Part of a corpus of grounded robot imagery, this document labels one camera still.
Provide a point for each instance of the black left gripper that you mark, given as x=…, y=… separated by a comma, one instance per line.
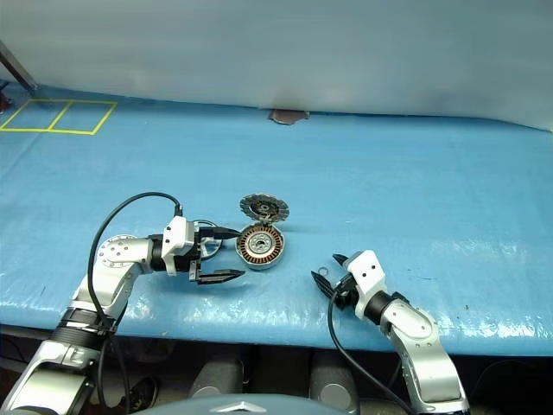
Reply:
x=194, y=270

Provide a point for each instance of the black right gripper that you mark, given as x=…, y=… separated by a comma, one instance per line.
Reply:
x=345, y=291

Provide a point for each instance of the silver spoked rotor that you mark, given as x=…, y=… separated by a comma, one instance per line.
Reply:
x=216, y=250

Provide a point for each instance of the silver round motor housing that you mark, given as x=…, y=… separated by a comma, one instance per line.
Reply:
x=259, y=248

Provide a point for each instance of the black disc motor part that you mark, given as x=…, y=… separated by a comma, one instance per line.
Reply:
x=264, y=207

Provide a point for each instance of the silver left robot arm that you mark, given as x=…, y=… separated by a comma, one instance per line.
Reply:
x=116, y=259

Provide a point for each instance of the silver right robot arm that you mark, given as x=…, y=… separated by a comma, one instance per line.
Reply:
x=415, y=328

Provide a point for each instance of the small metal washer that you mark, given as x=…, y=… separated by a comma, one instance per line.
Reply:
x=319, y=271

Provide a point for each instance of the blue plastic table cover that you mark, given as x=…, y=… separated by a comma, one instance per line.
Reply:
x=389, y=194

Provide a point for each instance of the grey rounded shape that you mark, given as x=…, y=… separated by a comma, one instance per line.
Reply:
x=334, y=384
x=218, y=378

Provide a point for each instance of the blue-grey robot torso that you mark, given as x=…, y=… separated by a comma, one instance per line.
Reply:
x=242, y=407

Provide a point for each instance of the dark patterned shoe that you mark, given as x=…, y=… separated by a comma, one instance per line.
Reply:
x=142, y=393

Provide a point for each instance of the yellow tape double square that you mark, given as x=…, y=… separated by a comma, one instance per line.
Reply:
x=98, y=125

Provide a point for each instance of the dark metal pole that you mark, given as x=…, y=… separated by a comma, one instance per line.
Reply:
x=19, y=69

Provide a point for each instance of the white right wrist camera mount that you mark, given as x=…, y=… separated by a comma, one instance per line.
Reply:
x=367, y=272

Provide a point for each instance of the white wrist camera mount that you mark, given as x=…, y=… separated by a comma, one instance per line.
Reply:
x=367, y=272
x=177, y=238

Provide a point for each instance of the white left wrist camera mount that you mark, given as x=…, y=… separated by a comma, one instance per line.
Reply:
x=177, y=238

